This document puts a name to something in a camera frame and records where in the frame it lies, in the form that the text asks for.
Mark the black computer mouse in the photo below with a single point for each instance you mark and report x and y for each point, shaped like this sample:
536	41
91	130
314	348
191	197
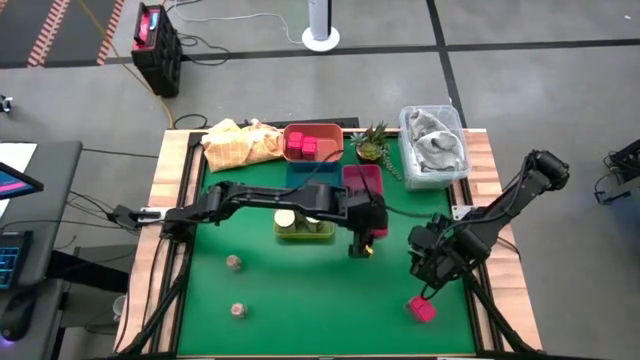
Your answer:
17	315

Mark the black crate with red top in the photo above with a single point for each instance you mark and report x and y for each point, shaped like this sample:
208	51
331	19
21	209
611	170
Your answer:
160	55

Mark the green table mat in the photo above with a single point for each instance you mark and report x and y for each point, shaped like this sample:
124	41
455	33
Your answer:
325	310

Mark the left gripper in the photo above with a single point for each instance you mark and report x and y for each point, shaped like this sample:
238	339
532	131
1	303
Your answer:
367	220

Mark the grey desk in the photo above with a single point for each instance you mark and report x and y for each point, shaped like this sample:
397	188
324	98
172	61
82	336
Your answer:
55	190

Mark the small glass spice jar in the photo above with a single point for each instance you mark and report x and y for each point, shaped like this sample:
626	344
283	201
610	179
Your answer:
239	310
233	262

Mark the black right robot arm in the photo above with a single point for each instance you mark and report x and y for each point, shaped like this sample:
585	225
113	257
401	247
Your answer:
510	200

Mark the yellow-green plastic bin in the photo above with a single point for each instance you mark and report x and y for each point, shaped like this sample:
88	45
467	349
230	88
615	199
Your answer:
305	234

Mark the grey cloth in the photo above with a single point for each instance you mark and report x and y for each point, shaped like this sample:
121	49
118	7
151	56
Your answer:
435	145

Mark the clear plastic container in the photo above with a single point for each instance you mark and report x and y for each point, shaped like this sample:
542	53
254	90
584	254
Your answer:
406	175

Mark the yellow checked cloth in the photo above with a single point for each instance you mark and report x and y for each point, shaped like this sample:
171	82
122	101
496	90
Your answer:
235	147

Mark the orange plastic bin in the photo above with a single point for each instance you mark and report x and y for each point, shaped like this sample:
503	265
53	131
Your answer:
330	147

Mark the backlit black keyboard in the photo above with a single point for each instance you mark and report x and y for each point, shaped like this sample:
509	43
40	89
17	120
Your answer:
10	260

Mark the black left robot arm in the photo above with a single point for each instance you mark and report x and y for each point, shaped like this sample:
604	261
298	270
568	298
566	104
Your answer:
280	197

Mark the white paper sheet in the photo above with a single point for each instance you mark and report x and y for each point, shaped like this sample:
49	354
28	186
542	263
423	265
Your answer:
15	155

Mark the potted succulent plant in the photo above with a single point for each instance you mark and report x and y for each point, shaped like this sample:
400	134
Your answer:
371	147

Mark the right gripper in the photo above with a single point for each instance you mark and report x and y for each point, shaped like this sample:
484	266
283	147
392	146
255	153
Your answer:
430	250

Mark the small grey device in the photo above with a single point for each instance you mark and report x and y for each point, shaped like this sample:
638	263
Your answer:
6	103

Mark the magenta plastic bin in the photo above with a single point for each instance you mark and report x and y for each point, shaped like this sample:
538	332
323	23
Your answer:
362	177

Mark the blue plastic bin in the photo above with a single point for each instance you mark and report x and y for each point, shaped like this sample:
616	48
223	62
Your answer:
300	175

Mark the computer monitor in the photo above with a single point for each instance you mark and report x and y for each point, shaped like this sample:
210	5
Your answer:
15	182

